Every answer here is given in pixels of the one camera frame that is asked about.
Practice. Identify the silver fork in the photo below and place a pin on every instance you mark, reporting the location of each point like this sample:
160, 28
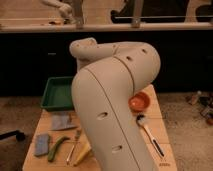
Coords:
76, 138

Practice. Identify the yellow banana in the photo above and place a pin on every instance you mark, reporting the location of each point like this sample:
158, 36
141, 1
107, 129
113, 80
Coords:
82, 154

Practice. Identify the orange plastic bowl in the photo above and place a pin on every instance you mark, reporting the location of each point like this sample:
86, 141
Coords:
139, 102

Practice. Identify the green plastic tray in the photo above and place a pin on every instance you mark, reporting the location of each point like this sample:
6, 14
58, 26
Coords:
57, 94

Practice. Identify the blue sponge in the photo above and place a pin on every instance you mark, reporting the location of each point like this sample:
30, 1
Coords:
41, 145

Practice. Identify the green cucumber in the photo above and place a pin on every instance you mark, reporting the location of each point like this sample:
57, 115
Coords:
52, 152

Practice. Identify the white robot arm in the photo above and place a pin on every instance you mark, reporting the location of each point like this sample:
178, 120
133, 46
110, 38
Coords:
108, 75

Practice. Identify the grey folded cloth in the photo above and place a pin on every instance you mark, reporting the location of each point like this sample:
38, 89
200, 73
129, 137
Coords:
61, 121

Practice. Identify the black chair leg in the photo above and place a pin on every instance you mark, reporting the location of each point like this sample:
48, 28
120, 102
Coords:
20, 136

